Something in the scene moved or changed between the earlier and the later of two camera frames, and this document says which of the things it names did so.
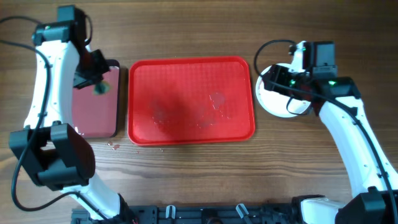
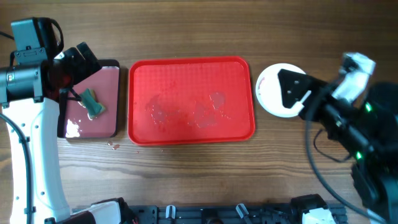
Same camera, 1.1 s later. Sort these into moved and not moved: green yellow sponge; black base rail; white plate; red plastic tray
Moved: green yellow sponge
Not moved: white plate; red plastic tray; black base rail
